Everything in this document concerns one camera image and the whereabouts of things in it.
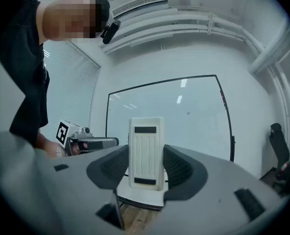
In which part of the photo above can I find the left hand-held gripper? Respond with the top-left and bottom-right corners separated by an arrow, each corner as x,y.
55,118 -> 120,158

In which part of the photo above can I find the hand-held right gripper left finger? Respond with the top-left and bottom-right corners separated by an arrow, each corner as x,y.
86,145 -> 130,190

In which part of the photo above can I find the person's head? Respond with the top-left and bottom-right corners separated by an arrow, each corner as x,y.
36,0 -> 111,44

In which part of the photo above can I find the glossy white panel surface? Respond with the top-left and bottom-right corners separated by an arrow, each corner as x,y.
105,74 -> 236,212

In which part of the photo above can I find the white ceiling air vent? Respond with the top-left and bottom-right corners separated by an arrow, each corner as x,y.
111,0 -> 169,20

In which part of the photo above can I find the black head-mounted camera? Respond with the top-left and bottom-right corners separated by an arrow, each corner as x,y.
100,20 -> 121,45

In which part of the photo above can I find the person's left forearm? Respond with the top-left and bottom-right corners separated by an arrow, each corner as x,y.
35,130 -> 67,160

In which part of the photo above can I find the person's black shirt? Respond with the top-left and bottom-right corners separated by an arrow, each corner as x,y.
0,0 -> 50,148

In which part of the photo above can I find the white rectangular plastic device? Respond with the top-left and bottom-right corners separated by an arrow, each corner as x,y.
128,117 -> 166,192

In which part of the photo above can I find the person's left hand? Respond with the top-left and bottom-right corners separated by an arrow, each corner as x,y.
71,142 -> 89,156

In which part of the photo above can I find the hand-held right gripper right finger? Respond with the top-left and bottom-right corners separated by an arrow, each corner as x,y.
164,144 -> 208,202

